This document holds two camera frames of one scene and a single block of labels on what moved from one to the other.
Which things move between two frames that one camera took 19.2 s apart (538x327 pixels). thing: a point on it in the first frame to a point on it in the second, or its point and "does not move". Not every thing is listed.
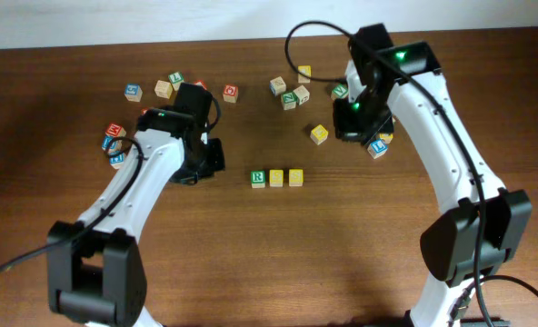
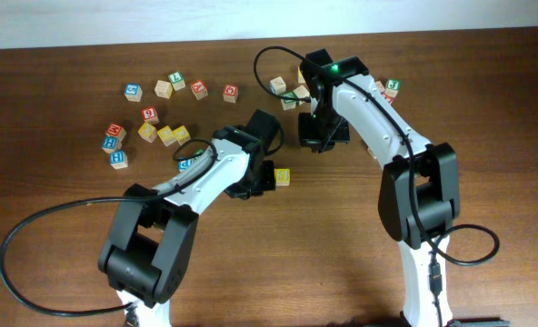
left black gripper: [218, 163] to [268, 184]
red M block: [114, 130] does not move
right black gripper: [344, 127] to [309, 136]
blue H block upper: [109, 143] does not move
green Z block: [288, 100] does not move
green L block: [175, 79] does not move
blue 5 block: [133, 93] does not move
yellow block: [295, 177] to [283, 176]
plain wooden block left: [164, 89] does not move
